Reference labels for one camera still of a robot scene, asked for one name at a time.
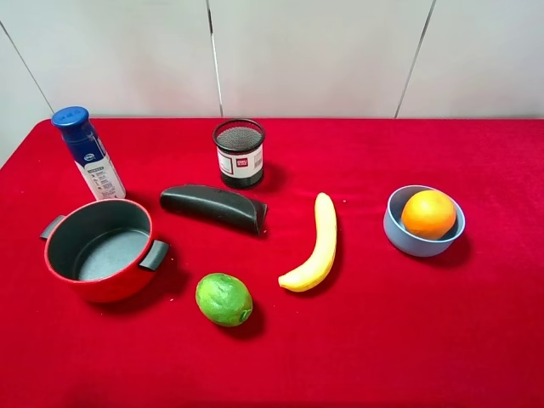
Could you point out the red cooking pot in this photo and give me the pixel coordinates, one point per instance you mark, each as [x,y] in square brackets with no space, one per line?
[105,251]

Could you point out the red tablecloth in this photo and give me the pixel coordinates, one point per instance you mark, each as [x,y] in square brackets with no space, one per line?
[384,329]

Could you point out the yellow banana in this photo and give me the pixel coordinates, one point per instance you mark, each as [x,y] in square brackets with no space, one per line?
[319,264]

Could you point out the green lime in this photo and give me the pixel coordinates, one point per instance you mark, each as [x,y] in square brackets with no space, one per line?
[223,299]

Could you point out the orange fruit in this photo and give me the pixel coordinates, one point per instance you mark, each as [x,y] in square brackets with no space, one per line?
[429,214]

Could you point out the blue and white bottle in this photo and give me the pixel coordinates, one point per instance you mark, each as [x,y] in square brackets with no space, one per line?
[88,152]

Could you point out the blue bowl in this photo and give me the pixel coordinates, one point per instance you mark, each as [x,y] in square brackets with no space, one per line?
[409,243]

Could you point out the black mesh pen holder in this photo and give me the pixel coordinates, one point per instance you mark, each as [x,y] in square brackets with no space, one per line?
[240,149]

